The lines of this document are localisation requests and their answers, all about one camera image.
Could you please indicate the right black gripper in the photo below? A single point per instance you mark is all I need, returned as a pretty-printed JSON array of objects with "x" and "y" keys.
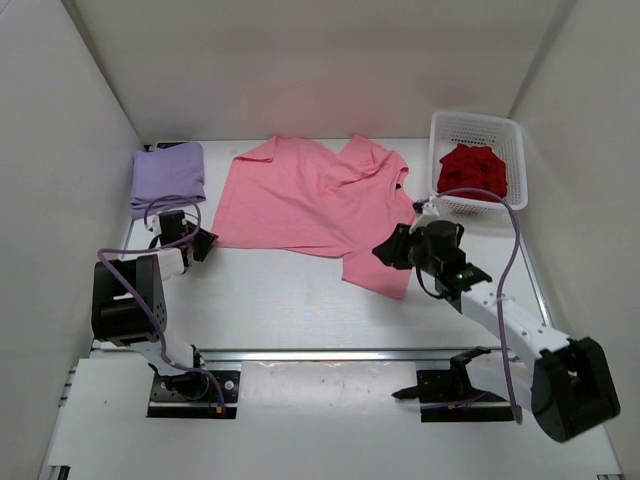
[{"x": 394, "y": 252}]

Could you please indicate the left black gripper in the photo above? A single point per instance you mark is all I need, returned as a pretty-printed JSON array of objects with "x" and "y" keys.
[{"x": 205, "y": 239}]

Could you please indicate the purple t shirt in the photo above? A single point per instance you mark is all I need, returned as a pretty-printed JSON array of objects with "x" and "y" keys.
[{"x": 177, "y": 171}]

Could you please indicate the pink t shirt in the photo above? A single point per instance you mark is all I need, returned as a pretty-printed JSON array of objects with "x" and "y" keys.
[{"x": 298, "y": 195}]

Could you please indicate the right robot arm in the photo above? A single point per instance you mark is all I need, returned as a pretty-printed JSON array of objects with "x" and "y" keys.
[{"x": 564, "y": 383}]

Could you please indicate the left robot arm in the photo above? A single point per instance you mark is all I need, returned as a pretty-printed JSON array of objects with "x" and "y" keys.
[{"x": 128, "y": 301}]

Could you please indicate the dark label sticker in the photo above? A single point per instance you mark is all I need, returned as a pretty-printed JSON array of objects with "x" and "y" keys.
[{"x": 167, "y": 145}]

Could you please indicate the red t shirt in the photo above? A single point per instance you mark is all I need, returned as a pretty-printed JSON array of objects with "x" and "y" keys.
[{"x": 473, "y": 167}]

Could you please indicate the white plastic laundry basket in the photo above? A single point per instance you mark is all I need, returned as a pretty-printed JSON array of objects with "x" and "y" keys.
[{"x": 504, "y": 136}]

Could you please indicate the aluminium rail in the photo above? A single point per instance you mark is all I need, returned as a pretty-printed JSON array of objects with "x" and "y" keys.
[{"x": 329, "y": 355}]

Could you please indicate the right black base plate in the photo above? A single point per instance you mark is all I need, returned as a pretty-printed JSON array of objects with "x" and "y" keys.
[{"x": 442, "y": 398}]

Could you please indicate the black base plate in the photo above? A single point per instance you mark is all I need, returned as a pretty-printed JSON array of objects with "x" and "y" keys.
[
  {"x": 442, "y": 398},
  {"x": 194, "y": 397}
]

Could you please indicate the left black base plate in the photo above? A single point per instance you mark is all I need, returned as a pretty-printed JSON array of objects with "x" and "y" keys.
[{"x": 194, "y": 397}]

